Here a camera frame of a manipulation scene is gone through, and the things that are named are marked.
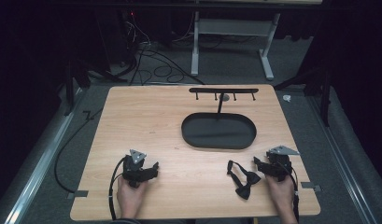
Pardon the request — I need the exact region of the right hand-held gripper black cable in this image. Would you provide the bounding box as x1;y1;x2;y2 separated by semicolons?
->
280;161;301;223

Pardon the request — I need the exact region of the aluminium floor rail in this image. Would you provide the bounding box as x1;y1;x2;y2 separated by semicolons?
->
306;92;382;224
0;87;87;224

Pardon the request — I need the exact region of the person's left hand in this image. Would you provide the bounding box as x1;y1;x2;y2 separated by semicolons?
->
116;176;149;219

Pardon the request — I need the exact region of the black hook stand with oval tray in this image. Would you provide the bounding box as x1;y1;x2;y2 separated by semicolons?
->
180;87;260;150

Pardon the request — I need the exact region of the black bow tie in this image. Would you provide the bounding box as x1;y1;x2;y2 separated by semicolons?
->
226;160;262;201

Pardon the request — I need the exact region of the white metal desk frame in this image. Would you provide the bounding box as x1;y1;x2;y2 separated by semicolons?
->
191;11;282;82

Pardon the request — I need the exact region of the long black floor cable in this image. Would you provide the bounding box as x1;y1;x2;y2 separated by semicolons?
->
53;106;105;194

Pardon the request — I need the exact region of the person's right hand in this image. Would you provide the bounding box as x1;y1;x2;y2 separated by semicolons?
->
264;173;297;218

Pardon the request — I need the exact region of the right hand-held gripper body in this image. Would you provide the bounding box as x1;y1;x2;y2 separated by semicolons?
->
263;145;301;183

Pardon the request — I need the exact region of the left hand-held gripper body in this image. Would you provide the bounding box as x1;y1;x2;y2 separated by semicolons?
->
121;148;150;189

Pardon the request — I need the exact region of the hand-held gripper black cable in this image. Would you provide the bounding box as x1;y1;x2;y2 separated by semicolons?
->
280;161;301;223
107;156;128;221

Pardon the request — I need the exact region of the left hand-held gripper black cable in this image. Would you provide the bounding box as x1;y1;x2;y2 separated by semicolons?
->
107;156;128;221

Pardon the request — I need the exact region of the grey tape strip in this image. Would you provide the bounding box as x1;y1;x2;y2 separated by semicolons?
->
300;181;322;192
66;189;90;200

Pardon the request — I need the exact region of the tangle of black floor cables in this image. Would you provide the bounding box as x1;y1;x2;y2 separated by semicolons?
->
117;12;206;87

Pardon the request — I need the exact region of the black metal stand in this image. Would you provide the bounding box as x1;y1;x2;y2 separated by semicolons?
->
273;64;333;128
56;57;131;118

